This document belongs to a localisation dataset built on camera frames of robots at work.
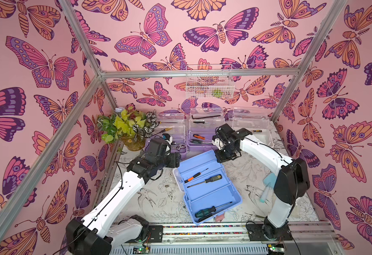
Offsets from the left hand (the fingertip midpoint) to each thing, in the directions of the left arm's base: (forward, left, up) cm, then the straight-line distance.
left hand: (176, 154), depth 78 cm
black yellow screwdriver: (-7, -18, -11) cm, 23 cm away
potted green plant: (+17, +26, +2) cm, 31 cm away
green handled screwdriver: (-20, -16, -19) cm, 33 cm away
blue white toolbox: (-14, -16, -12) cm, 24 cm away
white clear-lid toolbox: (+35, -50, -9) cm, 62 cm away
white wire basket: (+45, -21, +12) cm, 51 cm away
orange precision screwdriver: (-10, -4, -9) cm, 14 cm away
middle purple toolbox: (+35, -15, -13) cm, 40 cm away
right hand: (+3, -22, -9) cm, 24 cm away
